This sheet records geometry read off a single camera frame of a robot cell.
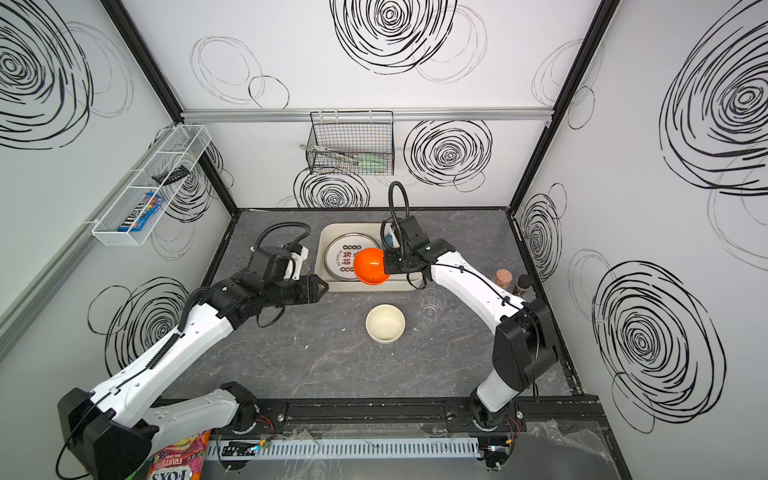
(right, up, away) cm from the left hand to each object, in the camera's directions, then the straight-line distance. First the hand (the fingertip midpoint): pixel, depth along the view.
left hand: (324, 287), depth 75 cm
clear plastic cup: (+30, -8, +16) cm, 35 cm away
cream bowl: (+15, -13, +12) cm, 24 cm away
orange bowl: (+11, +5, +8) cm, 15 cm away
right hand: (+15, +6, +8) cm, 18 cm away
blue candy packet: (-44, +19, -4) cm, 48 cm away
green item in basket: (+12, +34, +11) cm, 38 cm away
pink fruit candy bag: (-29, -37, -10) cm, 48 cm away
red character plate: (0, +7, +29) cm, 30 cm away
